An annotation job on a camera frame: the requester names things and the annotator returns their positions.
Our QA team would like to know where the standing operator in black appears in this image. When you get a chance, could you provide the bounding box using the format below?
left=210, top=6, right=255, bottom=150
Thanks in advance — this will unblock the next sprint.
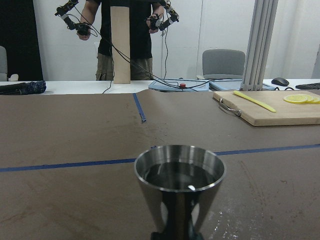
left=55, top=0, right=179, bottom=84

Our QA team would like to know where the steel jigger measuring cup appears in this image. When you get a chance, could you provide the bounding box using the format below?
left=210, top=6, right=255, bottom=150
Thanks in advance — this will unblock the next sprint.
left=134, top=145, right=226, bottom=240

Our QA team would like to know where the grey chair right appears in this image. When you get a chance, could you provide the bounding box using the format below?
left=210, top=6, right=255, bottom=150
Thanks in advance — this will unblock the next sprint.
left=202, top=49, right=246, bottom=79

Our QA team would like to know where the aluminium frame post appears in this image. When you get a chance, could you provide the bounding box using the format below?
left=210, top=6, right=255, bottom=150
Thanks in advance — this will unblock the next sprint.
left=240, top=0, right=278, bottom=91

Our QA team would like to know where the black computer mouse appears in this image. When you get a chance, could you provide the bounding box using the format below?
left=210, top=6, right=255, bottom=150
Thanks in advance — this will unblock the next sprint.
left=271, top=77, right=290, bottom=87

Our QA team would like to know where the blue teach pendant left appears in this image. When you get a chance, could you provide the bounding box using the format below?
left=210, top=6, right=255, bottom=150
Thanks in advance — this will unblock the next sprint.
left=148, top=78, right=210, bottom=93

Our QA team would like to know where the folded dark umbrella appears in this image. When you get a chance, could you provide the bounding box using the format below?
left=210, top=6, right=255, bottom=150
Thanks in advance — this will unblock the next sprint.
left=0, top=80, right=47, bottom=95

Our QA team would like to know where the lemon slice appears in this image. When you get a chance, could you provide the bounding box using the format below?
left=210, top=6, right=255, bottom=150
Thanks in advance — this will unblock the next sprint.
left=306, top=95, right=314, bottom=103
left=312, top=97, right=320, bottom=104
left=283, top=94, right=308, bottom=104

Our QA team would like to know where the bamboo cutting board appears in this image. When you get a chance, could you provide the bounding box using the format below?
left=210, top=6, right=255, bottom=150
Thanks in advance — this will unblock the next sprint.
left=213, top=90, right=320, bottom=127

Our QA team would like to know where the blue teach pendant right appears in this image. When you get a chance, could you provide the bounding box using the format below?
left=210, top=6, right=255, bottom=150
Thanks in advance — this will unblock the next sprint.
left=208, top=79, right=276, bottom=92

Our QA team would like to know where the grey chair left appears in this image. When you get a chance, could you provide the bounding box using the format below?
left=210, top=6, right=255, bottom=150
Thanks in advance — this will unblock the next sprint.
left=0, top=46, right=8, bottom=82

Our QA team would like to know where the wooden plank upright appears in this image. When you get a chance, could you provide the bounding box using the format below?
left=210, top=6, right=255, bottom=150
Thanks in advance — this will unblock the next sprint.
left=110, top=6, right=131, bottom=84

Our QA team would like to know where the yellow plastic knife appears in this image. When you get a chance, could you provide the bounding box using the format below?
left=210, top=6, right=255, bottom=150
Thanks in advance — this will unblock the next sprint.
left=233, top=90, right=277, bottom=113

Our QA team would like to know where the grey chair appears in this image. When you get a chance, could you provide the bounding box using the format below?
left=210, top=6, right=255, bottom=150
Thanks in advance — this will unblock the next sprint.
left=202, top=49, right=246, bottom=79
left=0, top=46, right=8, bottom=82

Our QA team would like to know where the black keyboard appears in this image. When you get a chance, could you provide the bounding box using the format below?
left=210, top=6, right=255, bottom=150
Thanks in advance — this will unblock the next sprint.
left=295, top=82, right=320, bottom=90

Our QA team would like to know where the blue teach pendant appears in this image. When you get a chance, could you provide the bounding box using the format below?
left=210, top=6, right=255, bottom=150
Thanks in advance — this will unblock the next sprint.
left=208, top=79, right=276, bottom=92
left=148, top=78, right=210, bottom=93

